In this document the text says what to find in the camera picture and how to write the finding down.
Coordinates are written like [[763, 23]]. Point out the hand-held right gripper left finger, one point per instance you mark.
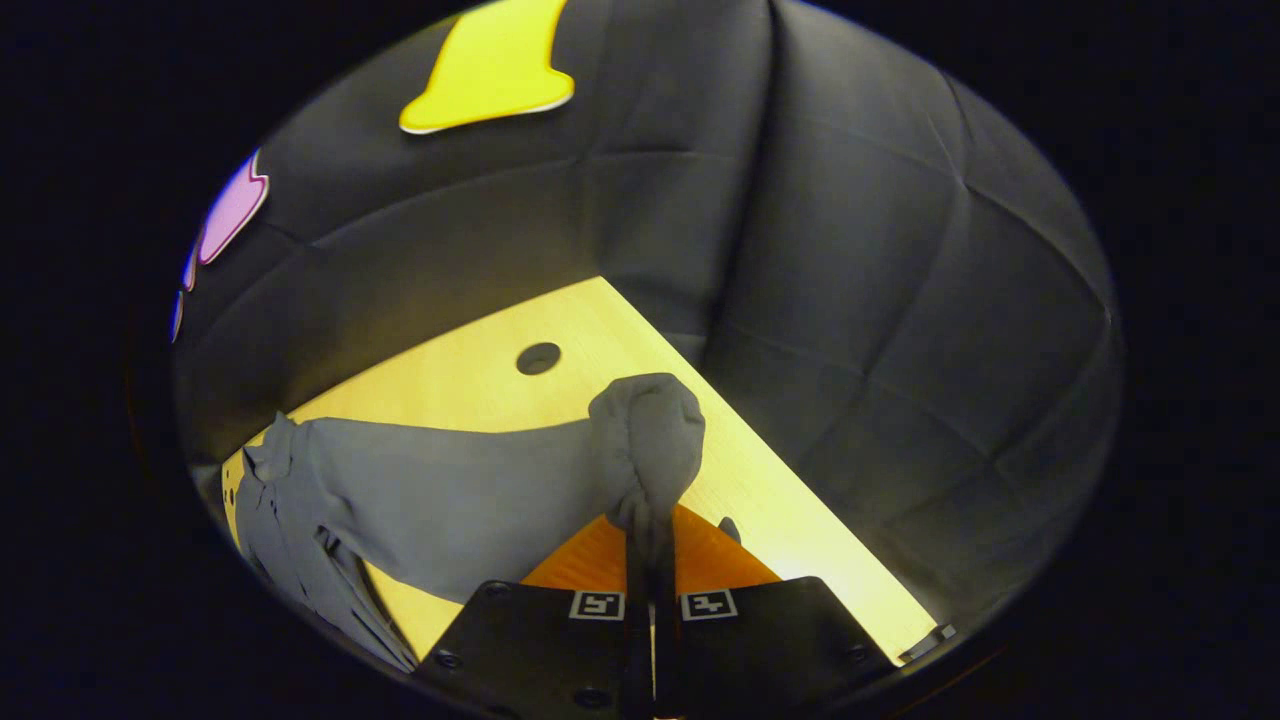
[[638, 640]]

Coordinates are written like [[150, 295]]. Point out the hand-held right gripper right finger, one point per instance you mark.
[[667, 640]]

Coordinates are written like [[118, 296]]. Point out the grey long-sleeved shirt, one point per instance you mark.
[[470, 500]]

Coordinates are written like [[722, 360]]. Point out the table edge clamp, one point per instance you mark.
[[928, 641]]

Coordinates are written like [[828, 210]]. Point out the black backdrop cloth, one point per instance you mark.
[[880, 350]]

